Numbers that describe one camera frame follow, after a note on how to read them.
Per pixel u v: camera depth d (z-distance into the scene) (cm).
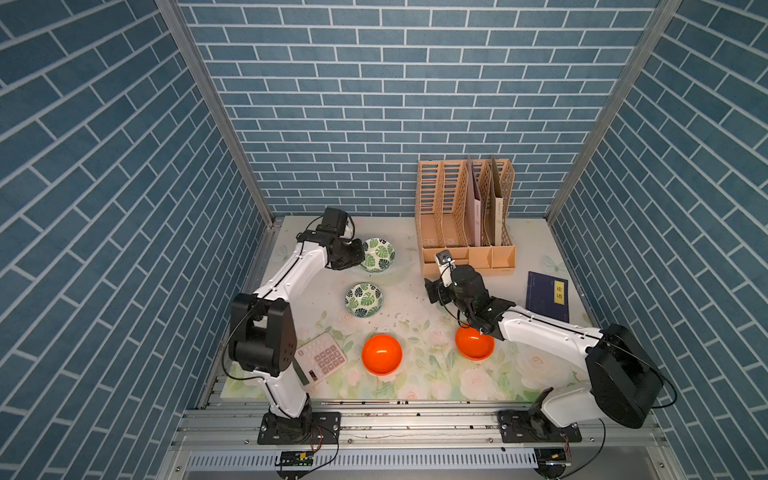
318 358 83
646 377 45
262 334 47
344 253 78
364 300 96
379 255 94
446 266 72
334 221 71
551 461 71
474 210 89
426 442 73
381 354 84
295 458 72
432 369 84
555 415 62
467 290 65
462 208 104
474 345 85
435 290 76
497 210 90
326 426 74
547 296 99
